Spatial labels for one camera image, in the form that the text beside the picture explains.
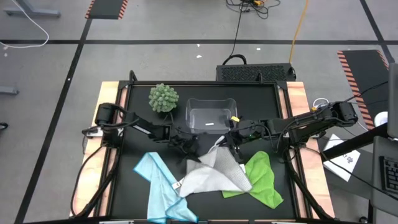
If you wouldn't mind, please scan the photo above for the black computer case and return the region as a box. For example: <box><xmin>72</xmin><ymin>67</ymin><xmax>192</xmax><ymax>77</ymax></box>
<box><xmin>216</xmin><ymin>63</ymin><xmax>297</xmax><ymax>83</ymax></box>

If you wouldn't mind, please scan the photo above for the light blue microfiber towel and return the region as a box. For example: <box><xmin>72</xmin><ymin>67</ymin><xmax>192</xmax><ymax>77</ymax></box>
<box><xmin>133</xmin><ymin>151</ymin><xmax>199</xmax><ymax>224</ymax></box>

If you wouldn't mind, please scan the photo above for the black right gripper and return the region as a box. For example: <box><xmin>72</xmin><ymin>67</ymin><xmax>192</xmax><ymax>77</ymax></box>
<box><xmin>225</xmin><ymin>119</ymin><xmax>265</xmax><ymax>165</ymax></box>

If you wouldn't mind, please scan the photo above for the black aluminium rig frame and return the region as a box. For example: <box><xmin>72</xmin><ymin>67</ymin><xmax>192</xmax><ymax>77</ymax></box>
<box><xmin>70</xmin><ymin>70</ymin><xmax>336</xmax><ymax>224</ymax></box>

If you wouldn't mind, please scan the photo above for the white floor cable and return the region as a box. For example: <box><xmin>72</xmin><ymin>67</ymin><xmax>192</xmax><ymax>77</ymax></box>
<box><xmin>0</xmin><ymin>0</ymin><xmax>50</xmax><ymax>50</ymax></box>

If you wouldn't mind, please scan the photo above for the yellow cable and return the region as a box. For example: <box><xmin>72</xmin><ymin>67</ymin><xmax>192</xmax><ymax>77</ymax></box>
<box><xmin>288</xmin><ymin>0</ymin><xmax>310</xmax><ymax>65</ymax></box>

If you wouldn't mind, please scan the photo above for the clear plastic bin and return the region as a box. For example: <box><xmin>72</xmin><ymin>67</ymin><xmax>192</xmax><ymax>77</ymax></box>
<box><xmin>185</xmin><ymin>98</ymin><xmax>238</xmax><ymax>135</ymax></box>

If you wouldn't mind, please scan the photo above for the black hazard-striped floor mat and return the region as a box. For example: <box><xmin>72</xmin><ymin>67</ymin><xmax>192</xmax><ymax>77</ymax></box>
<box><xmin>85</xmin><ymin>0</ymin><xmax>129</xmax><ymax>20</ymax></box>
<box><xmin>337</xmin><ymin>49</ymin><xmax>389</xmax><ymax>131</ymax></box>

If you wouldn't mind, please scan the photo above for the black cable bundle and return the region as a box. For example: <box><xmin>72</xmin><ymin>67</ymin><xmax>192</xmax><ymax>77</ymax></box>
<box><xmin>226</xmin><ymin>0</ymin><xmax>281</xmax><ymax>20</ymax></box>

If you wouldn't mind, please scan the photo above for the grey waffle microfiber towel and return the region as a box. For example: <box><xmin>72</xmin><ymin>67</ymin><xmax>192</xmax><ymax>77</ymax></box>
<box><xmin>178</xmin><ymin>146</ymin><xmax>253</xmax><ymax>198</ymax></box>

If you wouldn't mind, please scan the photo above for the white paper sheet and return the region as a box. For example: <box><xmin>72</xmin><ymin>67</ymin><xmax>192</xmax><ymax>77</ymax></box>
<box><xmin>323</xmin><ymin>133</ymin><xmax>361</xmax><ymax>182</ymax></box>

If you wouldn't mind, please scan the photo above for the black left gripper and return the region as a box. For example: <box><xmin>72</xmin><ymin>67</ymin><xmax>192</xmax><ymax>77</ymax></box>
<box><xmin>169</xmin><ymin>132</ymin><xmax>202</xmax><ymax>164</ymax></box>

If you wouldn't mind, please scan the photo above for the white coiled cable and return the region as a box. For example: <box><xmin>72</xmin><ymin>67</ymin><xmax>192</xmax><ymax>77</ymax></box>
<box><xmin>312</xmin><ymin>97</ymin><xmax>330</xmax><ymax>110</ymax></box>

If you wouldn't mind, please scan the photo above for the black keyboard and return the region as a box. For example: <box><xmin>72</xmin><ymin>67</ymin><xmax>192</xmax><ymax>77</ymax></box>
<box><xmin>379</xmin><ymin>155</ymin><xmax>398</xmax><ymax>195</ymax></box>

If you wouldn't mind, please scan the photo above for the black power cable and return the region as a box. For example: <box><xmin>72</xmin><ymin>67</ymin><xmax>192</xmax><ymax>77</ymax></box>
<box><xmin>221</xmin><ymin>9</ymin><xmax>248</xmax><ymax>66</ymax></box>

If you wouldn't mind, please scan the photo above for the green microfiber towel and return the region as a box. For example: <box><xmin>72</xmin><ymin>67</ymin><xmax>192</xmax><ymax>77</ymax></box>
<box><xmin>221</xmin><ymin>151</ymin><xmax>284</xmax><ymax>210</ymax></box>

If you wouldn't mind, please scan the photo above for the green spiky artificial plant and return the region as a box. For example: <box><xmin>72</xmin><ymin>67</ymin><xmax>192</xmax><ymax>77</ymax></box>
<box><xmin>148</xmin><ymin>83</ymin><xmax>180</xmax><ymax>113</ymax></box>

